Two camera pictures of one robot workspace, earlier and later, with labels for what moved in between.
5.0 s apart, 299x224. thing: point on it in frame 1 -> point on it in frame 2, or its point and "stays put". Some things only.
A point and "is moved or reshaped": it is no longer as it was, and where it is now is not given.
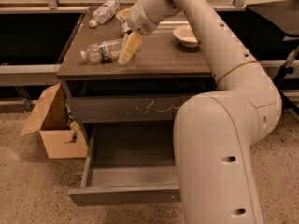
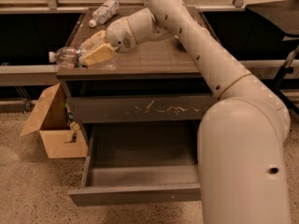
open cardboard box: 62,139 stays put
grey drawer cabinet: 136,100 stays put
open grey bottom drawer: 128,162 stays put
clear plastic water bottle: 104,51 is moved or reshaped
